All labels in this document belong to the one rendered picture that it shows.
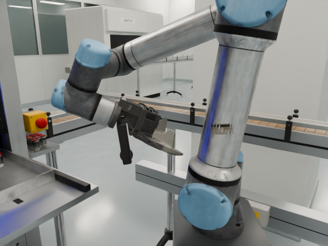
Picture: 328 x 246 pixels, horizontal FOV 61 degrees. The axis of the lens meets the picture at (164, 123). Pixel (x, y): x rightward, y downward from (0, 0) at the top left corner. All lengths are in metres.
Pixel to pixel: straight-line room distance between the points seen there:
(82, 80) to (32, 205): 0.36
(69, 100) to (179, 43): 0.30
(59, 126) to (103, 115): 0.67
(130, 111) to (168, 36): 0.21
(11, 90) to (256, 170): 1.59
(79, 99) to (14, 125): 0.47
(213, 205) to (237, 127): 0.17
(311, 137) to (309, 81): 0.64
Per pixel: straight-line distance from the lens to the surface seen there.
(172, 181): 1.66
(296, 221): 1.46
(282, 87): 1.88
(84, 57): 0.67
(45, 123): 1.14
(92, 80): 0.68
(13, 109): 1.11
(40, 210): 0.80
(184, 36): 0.69
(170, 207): 1.78
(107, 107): 0.71
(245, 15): 0.49
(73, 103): 0.71
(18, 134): 1.14
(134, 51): 0.74
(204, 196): 0.58
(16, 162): 1.11
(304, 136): 1.27
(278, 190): 2.08
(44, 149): 1.21
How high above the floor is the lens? 1.29
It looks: 16 degrees down
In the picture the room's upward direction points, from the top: straight up
